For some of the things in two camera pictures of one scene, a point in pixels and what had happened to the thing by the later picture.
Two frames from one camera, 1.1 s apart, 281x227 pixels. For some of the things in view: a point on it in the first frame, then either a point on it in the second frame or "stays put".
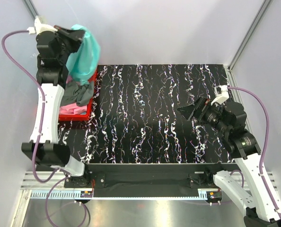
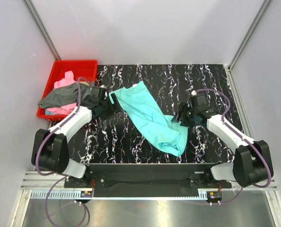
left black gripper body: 70,46 to 107,109
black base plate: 145,180 stays put
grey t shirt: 76,93 stays put
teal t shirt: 82,63 to 136,100
